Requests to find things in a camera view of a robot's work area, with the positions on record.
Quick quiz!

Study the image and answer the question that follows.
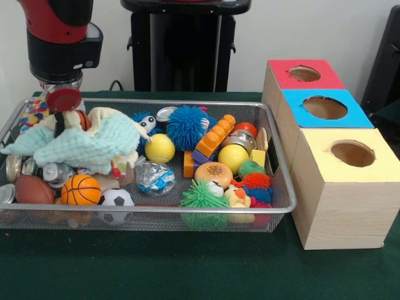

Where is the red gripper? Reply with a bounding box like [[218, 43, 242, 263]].
[[45, 87, 83, 138]]

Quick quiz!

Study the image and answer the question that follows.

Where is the light blue knitted cloth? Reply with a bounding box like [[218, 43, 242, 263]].
[[0, 112, 141, 174]]

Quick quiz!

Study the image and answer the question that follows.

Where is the cream knitted cloth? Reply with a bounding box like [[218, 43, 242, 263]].
[[40, 107, 139, 171]]

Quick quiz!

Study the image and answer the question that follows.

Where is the yellow ball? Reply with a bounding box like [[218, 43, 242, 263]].
[[144, 133, 176, 164], [217, 144, 250, 174]]

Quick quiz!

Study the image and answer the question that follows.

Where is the clear plastic bottle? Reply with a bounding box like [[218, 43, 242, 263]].
[[134, 161, 175, 197]]

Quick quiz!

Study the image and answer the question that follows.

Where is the shallow mesh bin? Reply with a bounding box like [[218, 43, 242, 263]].
[[0, 96, 298, 234]]

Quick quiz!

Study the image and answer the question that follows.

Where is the wooden box with three holes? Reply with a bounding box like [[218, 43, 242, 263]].
[[261, 59, 400, 251]]

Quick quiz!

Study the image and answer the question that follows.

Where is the small orange basketball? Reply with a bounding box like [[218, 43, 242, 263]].
[[61, 174, 103, 206]]

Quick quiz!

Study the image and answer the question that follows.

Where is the small soccer ball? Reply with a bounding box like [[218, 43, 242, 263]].
[[99, 188, 135, 226]]

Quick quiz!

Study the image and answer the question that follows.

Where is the blue spiky ball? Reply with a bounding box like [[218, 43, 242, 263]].
[[166, 105, 210, 151]]

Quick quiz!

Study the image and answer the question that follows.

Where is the orange and purple toy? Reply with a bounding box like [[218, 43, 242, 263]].
[[183, 114, 237, 179]]

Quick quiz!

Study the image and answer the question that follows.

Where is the green spiky ball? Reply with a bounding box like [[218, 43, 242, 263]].
[[180, 178, 231, 231]]

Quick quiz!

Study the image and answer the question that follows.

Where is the toy hamburger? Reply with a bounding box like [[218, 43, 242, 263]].
[[194, 162, 234, 188]]

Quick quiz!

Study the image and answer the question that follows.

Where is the dark green side tablecloth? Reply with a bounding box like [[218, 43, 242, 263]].
[[368, 99, 400, 132]]

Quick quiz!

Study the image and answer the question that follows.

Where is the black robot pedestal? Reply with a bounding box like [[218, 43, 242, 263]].
[[120, 0, 253, 93]]

